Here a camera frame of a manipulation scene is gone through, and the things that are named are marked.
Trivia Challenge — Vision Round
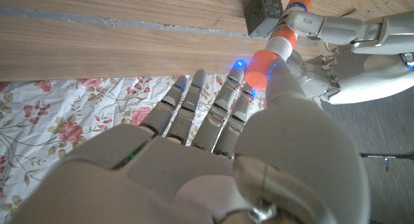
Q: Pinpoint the dark grey block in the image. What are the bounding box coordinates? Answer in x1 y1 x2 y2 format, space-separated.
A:
243 0 285 39

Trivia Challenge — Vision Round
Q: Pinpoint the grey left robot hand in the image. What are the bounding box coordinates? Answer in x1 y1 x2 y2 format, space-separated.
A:
286 10 414 105

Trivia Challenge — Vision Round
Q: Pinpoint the orange and white glue stick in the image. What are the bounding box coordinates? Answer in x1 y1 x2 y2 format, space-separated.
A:
264 0 312 62

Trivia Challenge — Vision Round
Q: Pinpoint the floral backdrop cloth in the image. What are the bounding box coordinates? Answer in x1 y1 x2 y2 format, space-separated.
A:
0 75 324 224

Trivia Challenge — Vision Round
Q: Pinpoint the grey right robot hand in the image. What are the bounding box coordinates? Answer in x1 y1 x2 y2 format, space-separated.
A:
9 57 373 224

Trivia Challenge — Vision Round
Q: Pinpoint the orange glue stick cap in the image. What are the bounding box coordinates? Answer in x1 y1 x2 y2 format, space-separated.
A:
244 49 279 91

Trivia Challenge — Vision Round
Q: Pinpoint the grey tape outline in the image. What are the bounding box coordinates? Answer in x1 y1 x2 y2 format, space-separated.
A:
0 5 321 47

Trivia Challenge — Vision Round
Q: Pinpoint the thin black rod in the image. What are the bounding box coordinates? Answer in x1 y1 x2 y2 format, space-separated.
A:
360 152 414 172

